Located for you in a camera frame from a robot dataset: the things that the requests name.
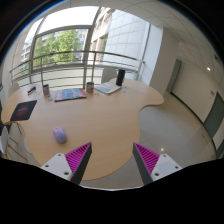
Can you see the grey chair behind table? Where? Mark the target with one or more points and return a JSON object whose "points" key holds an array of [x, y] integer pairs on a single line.
{"points": [[108, 74]]}

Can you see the green door far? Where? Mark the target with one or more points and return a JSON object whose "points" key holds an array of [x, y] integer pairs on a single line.
{"points": [[174, 75]]}

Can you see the light open book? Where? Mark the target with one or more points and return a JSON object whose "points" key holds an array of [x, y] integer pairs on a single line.
{"points": [[107, 88]]}

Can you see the green door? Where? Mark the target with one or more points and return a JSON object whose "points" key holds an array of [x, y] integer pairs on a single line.
{"points": [[174, 75], [215, 116]]}

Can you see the red blue magazine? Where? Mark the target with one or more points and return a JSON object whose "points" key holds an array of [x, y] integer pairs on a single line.
{"points": [[69, 94]]}

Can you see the white chair at left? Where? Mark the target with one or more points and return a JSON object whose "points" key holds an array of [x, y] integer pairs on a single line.
{"points": [[5, 145]]}

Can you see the metal can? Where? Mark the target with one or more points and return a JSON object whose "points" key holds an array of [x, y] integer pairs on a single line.
{"points": [[89, 86], [46, 89]]}

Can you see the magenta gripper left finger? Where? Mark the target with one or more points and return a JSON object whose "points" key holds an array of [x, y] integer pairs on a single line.
{"points": [[70, 166]]}

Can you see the right metal can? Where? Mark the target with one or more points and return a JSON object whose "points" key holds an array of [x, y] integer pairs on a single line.
{"points": [[89, 86]]}

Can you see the left metal can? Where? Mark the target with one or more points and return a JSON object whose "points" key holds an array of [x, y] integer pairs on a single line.
{"points": [[46, 89]]}

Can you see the black cylindrical speaker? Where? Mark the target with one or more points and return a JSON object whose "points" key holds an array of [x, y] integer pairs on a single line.
{"points": [[120, 77]]}

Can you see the small dark blue object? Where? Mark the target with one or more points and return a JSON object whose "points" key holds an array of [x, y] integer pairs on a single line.
{"points": [[31, 90]]}

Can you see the green door near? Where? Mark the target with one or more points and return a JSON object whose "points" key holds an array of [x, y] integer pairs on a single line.
{"points": [[215, 116]]}

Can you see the black mouse pad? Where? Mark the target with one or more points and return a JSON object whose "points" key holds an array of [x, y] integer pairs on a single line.
{"points": [[23, 111]]}

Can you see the lilac computer mouse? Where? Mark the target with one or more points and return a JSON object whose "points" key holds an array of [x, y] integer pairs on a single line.
{"points": [[59, 134]]}

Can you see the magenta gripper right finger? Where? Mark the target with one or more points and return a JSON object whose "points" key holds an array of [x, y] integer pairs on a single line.
{"points": [[153, 166]]}

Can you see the metal balcony railing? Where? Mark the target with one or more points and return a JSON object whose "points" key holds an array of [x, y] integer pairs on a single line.
{"points": [[71, 68]]}

